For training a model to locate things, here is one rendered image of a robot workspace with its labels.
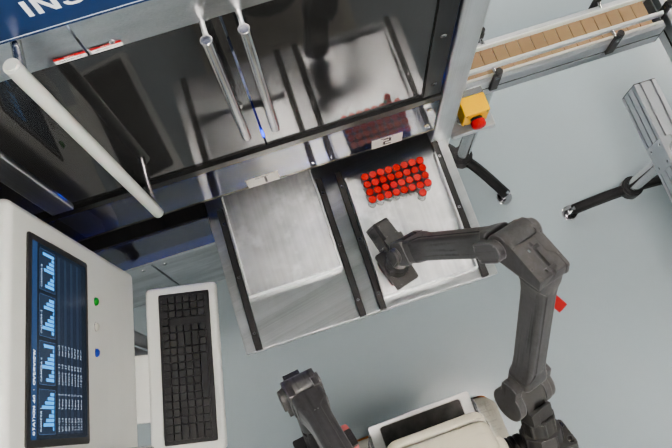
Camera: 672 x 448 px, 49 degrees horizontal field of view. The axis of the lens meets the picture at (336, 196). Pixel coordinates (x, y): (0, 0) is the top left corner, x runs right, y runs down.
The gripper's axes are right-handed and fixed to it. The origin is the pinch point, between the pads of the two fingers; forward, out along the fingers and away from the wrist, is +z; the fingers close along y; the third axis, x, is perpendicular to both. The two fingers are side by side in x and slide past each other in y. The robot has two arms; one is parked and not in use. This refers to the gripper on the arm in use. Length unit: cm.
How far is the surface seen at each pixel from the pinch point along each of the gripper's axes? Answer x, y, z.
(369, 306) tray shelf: 9.6, -2.8, 6.2
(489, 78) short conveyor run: -54, 31, 0
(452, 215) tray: -23.1, 5.1, 5.5
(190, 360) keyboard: 57, 12, 12
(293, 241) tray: 16.8, 23.3, 6.4
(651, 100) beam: -110, 5, 37
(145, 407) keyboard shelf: 74, 9, 16
